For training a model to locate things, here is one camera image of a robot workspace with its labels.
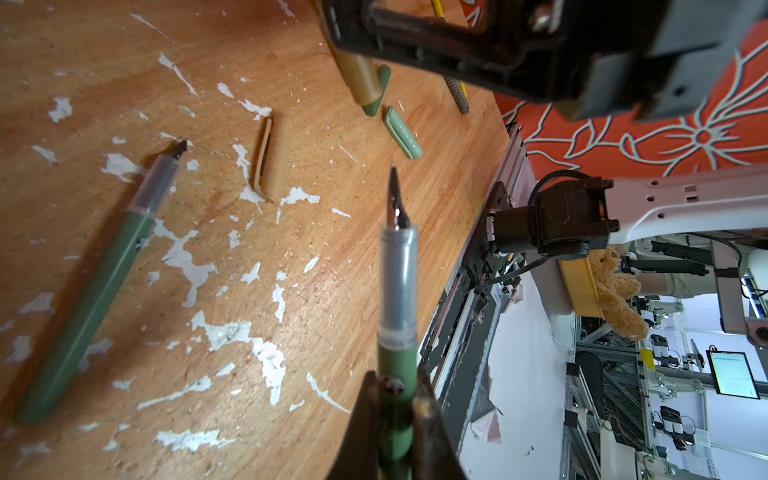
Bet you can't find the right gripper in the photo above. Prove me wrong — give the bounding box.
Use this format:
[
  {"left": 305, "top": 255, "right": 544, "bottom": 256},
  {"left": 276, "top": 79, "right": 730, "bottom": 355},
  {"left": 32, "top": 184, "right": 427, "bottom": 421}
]
[{"left": 320, "top": 1, "right": 767, "bottom": 122}]

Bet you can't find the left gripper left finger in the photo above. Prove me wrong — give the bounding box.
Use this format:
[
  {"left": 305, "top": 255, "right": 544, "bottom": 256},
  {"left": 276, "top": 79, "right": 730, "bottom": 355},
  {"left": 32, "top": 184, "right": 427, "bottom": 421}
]
[{"left": 326, "top": 371, "right": 380, "bottom": 479}]

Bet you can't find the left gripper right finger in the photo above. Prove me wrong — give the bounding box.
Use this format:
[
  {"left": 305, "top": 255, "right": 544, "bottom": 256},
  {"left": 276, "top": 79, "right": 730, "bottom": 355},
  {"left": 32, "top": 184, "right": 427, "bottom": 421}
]
[{"left": 411, "top": 368, "right": 466, "bottom": 480}]

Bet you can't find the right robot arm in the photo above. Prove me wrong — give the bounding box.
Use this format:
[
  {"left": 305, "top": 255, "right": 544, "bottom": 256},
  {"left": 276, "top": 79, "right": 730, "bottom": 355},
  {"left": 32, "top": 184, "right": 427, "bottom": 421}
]
[{"left": 320, "top": 1, "right": 767, "bottom": 260}]

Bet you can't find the beige pen lower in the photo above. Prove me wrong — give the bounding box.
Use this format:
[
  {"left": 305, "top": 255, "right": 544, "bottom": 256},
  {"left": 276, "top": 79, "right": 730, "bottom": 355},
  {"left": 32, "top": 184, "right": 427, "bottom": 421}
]
[{"left": 377, "top": 167, "right": 419, "bottom": 464}]

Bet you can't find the dark green pen cap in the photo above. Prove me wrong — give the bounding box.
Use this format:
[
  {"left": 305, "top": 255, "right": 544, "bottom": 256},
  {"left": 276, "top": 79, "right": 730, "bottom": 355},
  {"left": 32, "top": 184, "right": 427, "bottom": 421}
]
[{"left": 362, "top": 64, "right": 392, "bottom": 117}]

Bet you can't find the beige pen cap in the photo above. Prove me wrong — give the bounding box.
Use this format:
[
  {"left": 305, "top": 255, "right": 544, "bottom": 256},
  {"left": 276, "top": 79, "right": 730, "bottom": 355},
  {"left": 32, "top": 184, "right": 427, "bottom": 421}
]
[{"left": 251, "top": 114, "right": 294, "bottom": 204}]

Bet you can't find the dark green pen lower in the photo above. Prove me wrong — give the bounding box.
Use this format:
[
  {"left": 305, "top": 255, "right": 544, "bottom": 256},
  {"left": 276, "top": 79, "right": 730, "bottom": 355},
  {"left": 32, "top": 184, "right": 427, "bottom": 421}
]
[{"left": 16, "top": 140, "right": 188, "bottom": 423}]

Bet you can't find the teddy bear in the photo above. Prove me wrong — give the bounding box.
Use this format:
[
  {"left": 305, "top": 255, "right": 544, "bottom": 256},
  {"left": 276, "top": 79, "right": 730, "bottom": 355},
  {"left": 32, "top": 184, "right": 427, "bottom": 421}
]
[{"left": 587, "top": 247, "right": 649, "bottom": 341}]

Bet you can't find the light green cap right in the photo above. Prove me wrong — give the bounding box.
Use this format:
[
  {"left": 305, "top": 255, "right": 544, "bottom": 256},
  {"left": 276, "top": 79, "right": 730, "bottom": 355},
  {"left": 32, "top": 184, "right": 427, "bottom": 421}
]
[{"left": 384, "top": 106, "right": 423, "bottom": 160}]

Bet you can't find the tablet screen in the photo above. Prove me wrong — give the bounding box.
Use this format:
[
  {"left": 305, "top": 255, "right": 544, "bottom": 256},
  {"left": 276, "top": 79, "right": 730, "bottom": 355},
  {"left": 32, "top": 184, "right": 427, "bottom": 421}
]
[{"left": 706, "top": 349, "right": 760, "bottom": 400}]

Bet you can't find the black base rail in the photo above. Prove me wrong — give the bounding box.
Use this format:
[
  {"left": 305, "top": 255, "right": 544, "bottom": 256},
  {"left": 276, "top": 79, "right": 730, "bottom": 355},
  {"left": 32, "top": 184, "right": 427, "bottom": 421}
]
[{"left": 419, "top": 123, "right": 525, "bottom": 452}]

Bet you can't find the yellow handled tool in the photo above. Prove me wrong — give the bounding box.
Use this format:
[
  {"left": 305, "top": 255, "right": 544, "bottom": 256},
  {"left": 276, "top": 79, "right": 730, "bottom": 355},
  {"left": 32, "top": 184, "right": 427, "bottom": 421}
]
[{"left": 431, "top": 0, "right": 471, "bottom": 115}]

